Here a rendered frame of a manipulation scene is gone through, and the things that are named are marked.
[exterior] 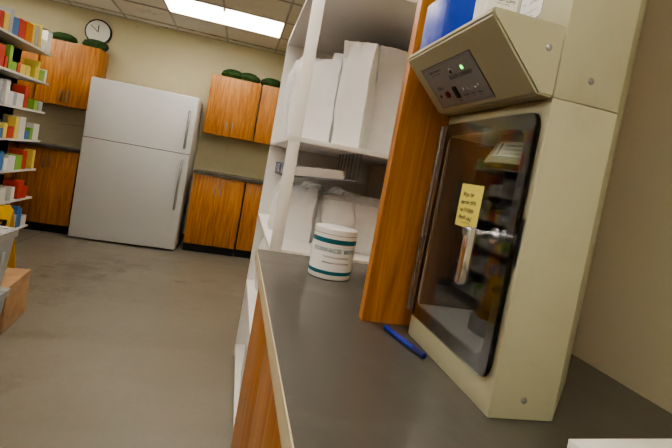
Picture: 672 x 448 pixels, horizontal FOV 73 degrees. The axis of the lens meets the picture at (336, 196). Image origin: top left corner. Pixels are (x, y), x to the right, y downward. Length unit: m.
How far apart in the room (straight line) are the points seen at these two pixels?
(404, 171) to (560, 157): 0.38
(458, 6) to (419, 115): 0.25
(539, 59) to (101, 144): 5.24
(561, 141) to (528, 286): 0.21
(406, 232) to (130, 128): 4.79
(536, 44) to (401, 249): 0.52
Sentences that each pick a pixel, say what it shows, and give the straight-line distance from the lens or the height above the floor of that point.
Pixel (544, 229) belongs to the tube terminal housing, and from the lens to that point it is 0.72.
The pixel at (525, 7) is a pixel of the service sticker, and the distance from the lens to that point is 0.86.
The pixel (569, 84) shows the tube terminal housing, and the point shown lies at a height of 1.43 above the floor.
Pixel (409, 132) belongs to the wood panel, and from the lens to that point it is 1.01.
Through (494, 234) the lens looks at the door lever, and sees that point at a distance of 0.73.
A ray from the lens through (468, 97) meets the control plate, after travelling 0.85.
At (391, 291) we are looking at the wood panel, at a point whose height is 1.01.
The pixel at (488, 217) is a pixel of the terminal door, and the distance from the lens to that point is 0.76.
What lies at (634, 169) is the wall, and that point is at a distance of 1.19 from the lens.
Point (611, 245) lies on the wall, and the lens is 1.20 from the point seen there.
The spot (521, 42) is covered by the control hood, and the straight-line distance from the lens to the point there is 0.70.
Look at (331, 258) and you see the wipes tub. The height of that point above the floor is 1.00.
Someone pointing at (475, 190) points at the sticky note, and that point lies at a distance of 0.81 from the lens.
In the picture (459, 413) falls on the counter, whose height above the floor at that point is 0.94.
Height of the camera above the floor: 1.25
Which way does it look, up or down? 3 degrees down
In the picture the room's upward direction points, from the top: 10 degrees clockwise
